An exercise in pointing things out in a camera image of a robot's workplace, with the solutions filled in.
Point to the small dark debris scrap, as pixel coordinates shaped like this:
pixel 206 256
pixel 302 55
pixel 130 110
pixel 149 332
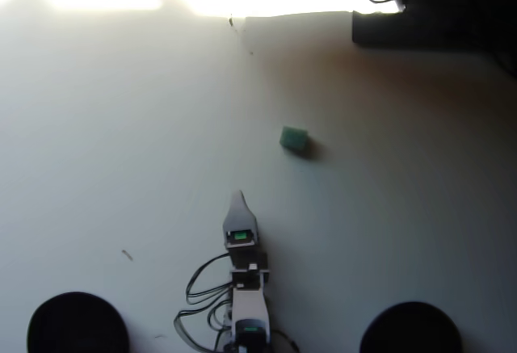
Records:
pixel 231 21

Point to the white gripper with motor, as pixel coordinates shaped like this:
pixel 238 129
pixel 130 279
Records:
pixel 246 254

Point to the white Koch robot arm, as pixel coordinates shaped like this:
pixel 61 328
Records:
pixel 250 304

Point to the black box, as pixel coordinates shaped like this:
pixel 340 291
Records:
pixel 444 22

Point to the black round bowl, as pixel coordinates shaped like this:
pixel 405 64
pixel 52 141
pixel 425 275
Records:
pixel 76 324
pixel 410 329

